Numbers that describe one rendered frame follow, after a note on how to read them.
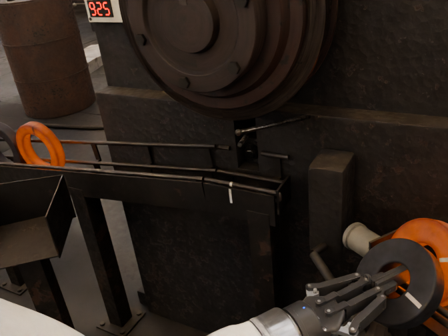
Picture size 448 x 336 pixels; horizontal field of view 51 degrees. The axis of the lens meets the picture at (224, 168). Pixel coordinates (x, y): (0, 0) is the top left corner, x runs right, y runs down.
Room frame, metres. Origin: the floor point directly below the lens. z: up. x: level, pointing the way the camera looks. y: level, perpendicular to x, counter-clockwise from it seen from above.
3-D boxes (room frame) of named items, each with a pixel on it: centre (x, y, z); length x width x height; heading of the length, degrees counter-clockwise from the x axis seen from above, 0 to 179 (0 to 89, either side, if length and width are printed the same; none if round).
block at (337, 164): (0.88, -0.23, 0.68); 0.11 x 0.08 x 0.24; 148
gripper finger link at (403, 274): (0.60, -0.27, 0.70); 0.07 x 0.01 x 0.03; 112
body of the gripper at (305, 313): (0.54, -0.12, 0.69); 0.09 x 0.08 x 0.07; 113
